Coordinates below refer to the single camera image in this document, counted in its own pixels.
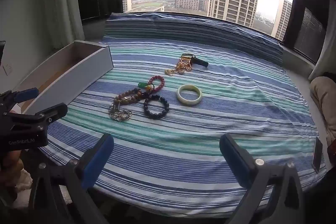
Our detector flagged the person's left hand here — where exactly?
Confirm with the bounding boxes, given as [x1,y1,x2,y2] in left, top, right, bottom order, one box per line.
[0,152,23,188]

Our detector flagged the pale jade bangle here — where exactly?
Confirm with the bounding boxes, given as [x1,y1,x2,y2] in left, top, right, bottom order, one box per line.
[176,84,202,104]

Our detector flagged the red bead bracelet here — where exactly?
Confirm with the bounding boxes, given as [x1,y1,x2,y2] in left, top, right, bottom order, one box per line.
[147,75,165,93]

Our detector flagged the black strap wristwatch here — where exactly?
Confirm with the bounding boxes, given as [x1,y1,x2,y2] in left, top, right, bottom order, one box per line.
[181,53,209,68]

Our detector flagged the silver ring chain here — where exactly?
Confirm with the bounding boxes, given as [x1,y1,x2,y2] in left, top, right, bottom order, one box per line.
[108,103,132,122]

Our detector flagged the beige cloth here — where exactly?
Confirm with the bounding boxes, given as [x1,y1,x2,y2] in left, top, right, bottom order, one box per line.
[310,76,336,146]

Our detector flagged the gold chain necklace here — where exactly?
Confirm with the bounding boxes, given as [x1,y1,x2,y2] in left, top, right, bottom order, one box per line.
[165,56,193,77]

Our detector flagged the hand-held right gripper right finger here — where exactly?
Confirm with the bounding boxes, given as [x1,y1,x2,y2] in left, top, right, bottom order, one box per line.
[219,133,306,224]

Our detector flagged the blue green striped bedsheet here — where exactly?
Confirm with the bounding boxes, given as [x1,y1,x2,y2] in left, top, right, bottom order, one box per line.
[25,13,328,219]

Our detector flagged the grey drawer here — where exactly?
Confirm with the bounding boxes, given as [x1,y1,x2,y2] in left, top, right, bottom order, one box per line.
[20,40,114,115]

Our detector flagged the black bead bracelet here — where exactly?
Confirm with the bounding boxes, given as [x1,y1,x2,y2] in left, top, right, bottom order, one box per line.
[143,95,170,119]

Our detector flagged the black smartphone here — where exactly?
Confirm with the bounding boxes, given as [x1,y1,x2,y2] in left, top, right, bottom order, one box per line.
[311,137,323,174]

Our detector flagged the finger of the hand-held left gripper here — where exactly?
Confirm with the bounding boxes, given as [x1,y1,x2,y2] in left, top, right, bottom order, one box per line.
[31,103,68,127]
[3,88,39,105]

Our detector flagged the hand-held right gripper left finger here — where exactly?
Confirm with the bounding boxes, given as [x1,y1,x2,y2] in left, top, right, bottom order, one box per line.
[28,133,114,224]

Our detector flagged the brown wooden bead string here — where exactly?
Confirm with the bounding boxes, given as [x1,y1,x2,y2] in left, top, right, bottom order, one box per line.
[113,89,150,110]

